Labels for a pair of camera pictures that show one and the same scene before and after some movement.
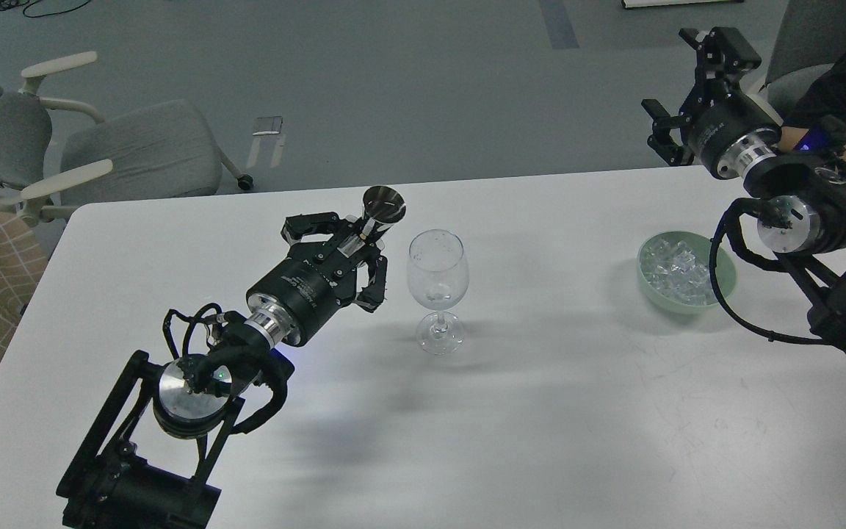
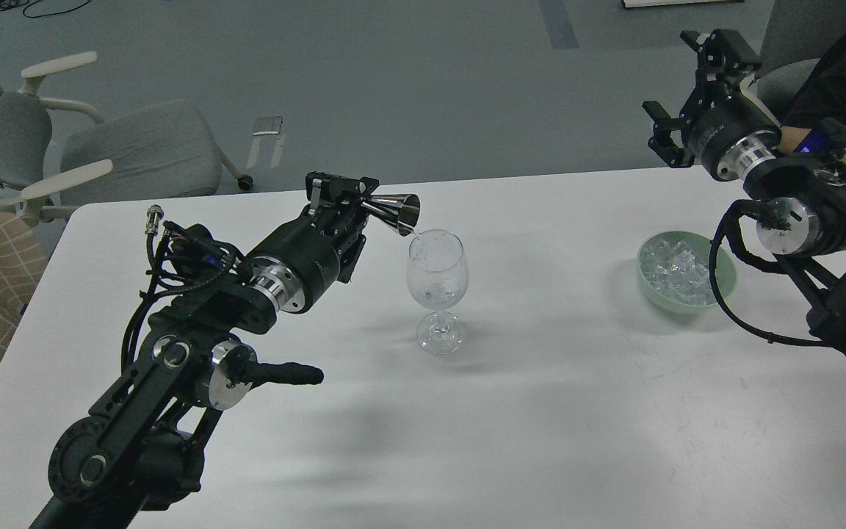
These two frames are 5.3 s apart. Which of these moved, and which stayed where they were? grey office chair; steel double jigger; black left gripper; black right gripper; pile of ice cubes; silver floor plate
Moved: black left gripper; steel double jigger
Stayed: black right gripper; silver floor plate; pile of ice cubes; grey office chair
